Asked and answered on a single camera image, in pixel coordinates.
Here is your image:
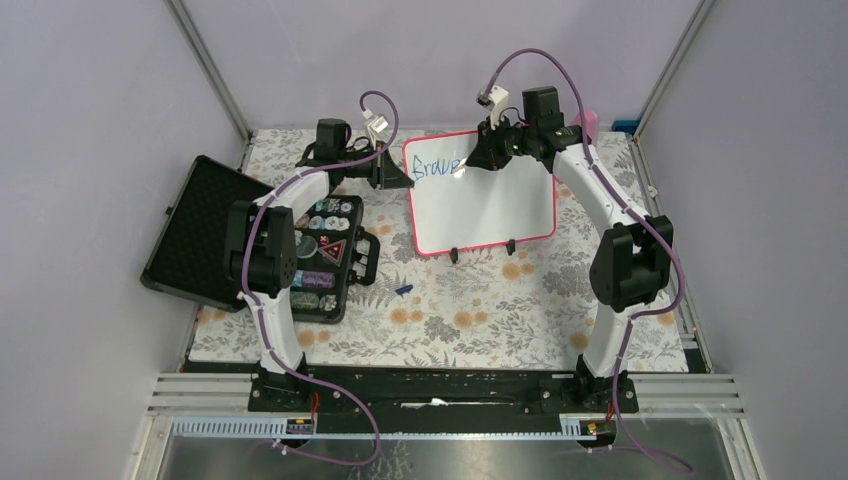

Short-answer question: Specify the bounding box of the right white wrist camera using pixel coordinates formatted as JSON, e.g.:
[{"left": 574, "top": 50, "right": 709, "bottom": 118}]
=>
[{"left": 477, "top": 85, "right": 509, "bottom": 129}]

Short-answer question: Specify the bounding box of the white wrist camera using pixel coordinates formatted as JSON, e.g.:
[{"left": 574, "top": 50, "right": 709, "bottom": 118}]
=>
[
  {"left": 362, "top": 109, "right": 389, "bottom": 144},
  {"left": 477, "top": 85, "right": 509, "bottom": 129}
]

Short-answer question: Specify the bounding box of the pink framed whiteboard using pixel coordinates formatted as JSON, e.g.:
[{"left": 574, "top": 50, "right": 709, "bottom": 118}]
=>
[{"left": 402, "top": 131, "right": 557, "bottom": 256}]

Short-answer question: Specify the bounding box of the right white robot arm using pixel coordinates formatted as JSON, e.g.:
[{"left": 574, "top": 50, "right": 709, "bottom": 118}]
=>
[{"left": 462, "top": 86, "right": 673, "bottom": 412}]

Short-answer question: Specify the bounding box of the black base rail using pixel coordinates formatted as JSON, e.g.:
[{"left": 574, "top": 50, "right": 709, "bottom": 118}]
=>
[{"left": 248, "top": 364, "right": 639, "bottom": 435}]

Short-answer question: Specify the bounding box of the purple cable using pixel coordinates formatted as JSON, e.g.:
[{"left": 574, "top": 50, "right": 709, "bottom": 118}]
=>
[
  {"left": 483, "top": 47, "right": 697, "bottom": 478},
  {"left": 237, "top": 91, "right": 400, "bottom": 468}
]

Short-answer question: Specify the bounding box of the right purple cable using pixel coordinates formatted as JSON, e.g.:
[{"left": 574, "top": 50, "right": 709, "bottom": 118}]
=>
[{"left": 483, "top": 47, "right": 697, "bottom": 478}]

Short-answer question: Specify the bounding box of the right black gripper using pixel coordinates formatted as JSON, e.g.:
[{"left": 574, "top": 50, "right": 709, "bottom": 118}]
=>
[{"left": 467, "top": 114, "right": 537, "bottom": 172}]

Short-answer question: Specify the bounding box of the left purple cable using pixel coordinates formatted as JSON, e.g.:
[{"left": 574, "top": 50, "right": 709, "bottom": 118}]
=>
[{"left": 237, "top": 91, "right": 400, "bottom": 468}]

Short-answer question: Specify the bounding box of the blue corner object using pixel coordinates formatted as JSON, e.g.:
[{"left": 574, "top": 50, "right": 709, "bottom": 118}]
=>
[{"left": 610, "top": 120, "right": 640, "bottom": 135}]

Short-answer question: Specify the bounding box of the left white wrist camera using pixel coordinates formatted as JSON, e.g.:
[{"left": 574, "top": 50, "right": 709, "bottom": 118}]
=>
[{"left": 362, "top": 109, "right": 389, "bottom": 144}]

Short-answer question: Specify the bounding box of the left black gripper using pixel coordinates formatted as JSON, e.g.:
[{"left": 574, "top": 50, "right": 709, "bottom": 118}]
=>
[{"left": 338, "top": 141, "right": 414, "bottom": 190}]

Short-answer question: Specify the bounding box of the open black case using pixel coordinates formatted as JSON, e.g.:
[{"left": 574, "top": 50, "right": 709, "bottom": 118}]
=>
[{"left": 141, "top": 155, "right": 380, "bottom": 324}]

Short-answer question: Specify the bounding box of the floral table mat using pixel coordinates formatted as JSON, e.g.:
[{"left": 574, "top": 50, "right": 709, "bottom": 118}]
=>
[{"left": 183, "top": 129, "right": 689, "bottom": 372}]

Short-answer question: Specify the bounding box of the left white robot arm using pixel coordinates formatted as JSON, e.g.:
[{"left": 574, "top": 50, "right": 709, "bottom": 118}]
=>
[{"left": 224, "top": 112, "right": 414, "bottom": 411}]

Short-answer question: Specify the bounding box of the pink eraser block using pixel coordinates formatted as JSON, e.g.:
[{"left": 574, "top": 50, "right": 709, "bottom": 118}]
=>
[{"left": 572, "top": 109, "right": 599, "bottom": 144}]

